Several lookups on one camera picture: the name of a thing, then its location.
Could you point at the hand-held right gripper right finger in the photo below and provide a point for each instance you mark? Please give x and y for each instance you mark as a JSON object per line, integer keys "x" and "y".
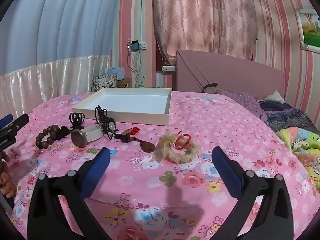
{"x": 226, "y": 172}

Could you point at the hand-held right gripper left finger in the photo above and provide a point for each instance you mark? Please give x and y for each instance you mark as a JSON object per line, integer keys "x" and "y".
{"x": 96, "y": 171}

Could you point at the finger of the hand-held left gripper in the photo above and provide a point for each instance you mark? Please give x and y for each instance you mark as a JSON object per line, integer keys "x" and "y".
{"x": 5, "y": 120}
{"x": 20, "y": 122}

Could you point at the black hair claw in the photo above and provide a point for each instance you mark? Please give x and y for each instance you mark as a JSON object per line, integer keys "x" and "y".
{"x": 76, "y": 120}

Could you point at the cream flower scrunchie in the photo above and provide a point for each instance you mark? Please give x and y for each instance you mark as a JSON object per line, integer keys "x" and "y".
{"x": 165, "y": 152}

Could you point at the white shallow tray box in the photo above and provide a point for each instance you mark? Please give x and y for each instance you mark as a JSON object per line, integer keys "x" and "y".
{"x": 125, "y": 102}

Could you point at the person's left hand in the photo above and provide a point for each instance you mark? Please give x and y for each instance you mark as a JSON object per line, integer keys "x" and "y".
{"x": 7, "y": 180}

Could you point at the pink floral bedsheet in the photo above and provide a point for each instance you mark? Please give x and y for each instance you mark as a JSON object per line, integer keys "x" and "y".
{"x": 220, "y": 135}

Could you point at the purple dotted pillow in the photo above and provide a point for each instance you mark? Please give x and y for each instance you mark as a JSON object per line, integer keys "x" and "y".
{"x": 245, "y": 102}

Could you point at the colourful cartoon blanket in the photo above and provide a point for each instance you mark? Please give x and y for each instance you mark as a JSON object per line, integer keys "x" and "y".
{"x": 305, "y": 150}

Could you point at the dark patterned blanket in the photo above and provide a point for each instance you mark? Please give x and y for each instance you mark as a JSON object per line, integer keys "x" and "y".
{"x": 290, "y": 117}

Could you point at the white and blue curtain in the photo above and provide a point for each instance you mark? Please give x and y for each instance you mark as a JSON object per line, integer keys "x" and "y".
{"x": 50, "y": 42}

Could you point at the floral print tote bag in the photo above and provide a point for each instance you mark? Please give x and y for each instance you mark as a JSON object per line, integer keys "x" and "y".
{"x": 103, "y": 82}

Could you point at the white cloth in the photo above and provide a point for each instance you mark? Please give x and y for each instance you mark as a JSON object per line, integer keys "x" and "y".
{"x": 276, "y": 97}

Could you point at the brown cardboard box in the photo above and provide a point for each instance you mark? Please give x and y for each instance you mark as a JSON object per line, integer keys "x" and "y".
{"x": 123, "y": 82}

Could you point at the pink padded headboard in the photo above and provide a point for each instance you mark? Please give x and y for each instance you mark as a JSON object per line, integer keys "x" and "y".
{"x": 225, "y": 72}

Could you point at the light blue boxes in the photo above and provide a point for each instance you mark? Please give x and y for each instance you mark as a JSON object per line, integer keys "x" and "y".
{"x": 117, "y": 72}

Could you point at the white power strip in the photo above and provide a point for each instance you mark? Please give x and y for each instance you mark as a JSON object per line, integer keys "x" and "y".
{"x": 168, "y": 68}

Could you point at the pink patterned curtain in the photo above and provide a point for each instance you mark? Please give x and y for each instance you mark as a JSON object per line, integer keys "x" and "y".
{"x": 200, "y": 17}

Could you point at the framed landscape picture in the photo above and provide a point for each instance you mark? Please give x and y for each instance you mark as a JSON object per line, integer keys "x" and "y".
{"x": 311, "y": 30}

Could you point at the blue wall charger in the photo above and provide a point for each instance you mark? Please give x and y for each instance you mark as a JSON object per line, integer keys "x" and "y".
{"x": 134, "y": 46}

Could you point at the white wall socket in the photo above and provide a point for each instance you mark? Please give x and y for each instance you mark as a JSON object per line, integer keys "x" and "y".
{"x": 143, "y": 45}

